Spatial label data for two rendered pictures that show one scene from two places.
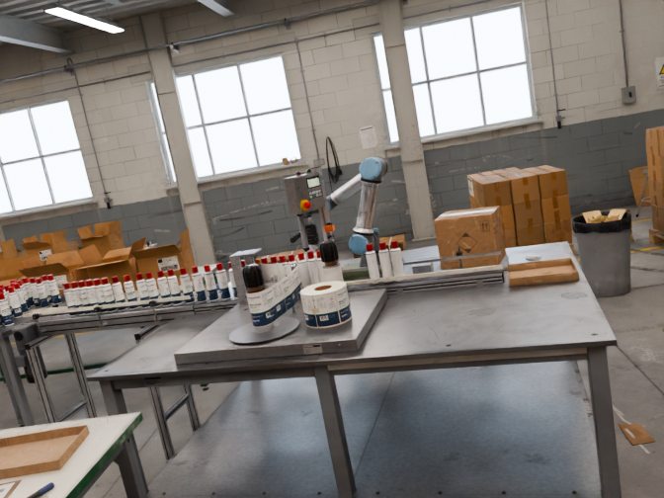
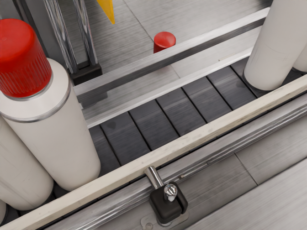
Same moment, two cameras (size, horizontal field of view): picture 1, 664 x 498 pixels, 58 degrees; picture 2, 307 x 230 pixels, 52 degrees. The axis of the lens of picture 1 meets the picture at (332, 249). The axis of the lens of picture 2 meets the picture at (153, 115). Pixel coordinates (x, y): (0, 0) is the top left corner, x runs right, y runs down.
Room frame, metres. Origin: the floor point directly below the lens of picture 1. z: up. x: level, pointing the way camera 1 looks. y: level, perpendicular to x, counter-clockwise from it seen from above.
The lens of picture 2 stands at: (2.89, 0.10, 1.21)
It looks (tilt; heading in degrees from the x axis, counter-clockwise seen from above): 60 degrees down; 313
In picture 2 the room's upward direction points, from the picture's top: 2 degrees clockwise
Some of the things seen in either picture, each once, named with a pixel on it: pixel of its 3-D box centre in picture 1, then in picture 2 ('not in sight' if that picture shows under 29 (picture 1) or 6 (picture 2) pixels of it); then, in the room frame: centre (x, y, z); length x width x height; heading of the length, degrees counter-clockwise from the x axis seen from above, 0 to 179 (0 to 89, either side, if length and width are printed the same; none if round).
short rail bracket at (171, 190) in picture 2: not in sight; (168, 206); (2.93, 0.03, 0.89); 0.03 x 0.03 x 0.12; 73
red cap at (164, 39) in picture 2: not in sight; (164, 46); (3.11, -0.16, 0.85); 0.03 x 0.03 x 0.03
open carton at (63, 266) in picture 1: (58, 277); not in sight; (4.56, 2.10, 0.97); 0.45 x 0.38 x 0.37; 175
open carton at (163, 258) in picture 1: (166, 259); not in sight; (4.48, 1.24, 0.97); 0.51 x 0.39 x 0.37; 177
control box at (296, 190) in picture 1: (304, 193); not in sight; (3.13, 0.08, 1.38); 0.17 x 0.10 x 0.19; 128
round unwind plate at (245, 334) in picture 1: (264, 330); not in sight; (2.49, 0.35, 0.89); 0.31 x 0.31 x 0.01
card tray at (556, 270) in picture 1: (540, 272); not in sight; (2.72, -0.95, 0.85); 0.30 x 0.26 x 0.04; 73
